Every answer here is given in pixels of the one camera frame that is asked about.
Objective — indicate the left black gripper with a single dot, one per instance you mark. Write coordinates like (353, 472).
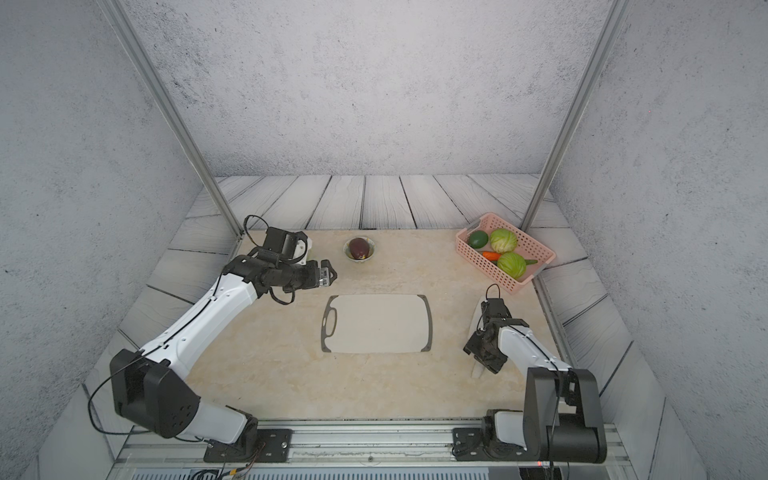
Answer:
(314, 279)

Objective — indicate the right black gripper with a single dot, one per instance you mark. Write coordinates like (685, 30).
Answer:
(495, 364)

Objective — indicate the grey-rimmed white cutting board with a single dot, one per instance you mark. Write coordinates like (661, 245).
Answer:
(376, 324)

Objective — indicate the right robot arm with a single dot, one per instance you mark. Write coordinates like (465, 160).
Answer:
(561, 419)

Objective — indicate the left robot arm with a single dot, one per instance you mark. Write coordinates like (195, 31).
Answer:
(149, 385)

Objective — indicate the small patterned bowl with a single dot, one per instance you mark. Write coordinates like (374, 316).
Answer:
(346, 250)

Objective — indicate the purple eggplant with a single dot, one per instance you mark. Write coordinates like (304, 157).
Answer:
(359, 248)

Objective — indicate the lower green cabbage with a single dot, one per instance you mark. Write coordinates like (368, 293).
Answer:
(514, 265)

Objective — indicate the green cabbage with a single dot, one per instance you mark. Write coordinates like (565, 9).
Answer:
(514, 265)
(502, 241)

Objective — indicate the orange carrot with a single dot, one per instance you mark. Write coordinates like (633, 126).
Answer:
(491, 256)

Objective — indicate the pink plastic basket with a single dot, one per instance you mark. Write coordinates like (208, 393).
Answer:
(527, 247)

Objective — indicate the dark green avocado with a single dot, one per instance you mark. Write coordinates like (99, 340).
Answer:
(478, 239)

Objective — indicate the upper green cabbage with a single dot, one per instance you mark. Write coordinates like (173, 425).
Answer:
(502, 241)

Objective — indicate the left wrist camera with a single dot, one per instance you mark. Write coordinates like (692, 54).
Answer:
(282, 243)

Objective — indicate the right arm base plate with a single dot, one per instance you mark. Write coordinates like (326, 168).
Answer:
(471, 445)

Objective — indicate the aluminium mounting rail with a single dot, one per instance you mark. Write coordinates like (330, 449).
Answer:
(394, 449)

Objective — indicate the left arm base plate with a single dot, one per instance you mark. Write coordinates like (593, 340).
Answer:
(255, 444)

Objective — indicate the left aluminium frame post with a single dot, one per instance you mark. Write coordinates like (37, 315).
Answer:
(132, 45)

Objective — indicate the aluminium frame post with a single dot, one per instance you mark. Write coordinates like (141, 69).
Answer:
(597, 61)
(132, 45)

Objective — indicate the right aluminium frame post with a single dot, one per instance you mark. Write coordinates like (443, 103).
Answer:
(597, 61)

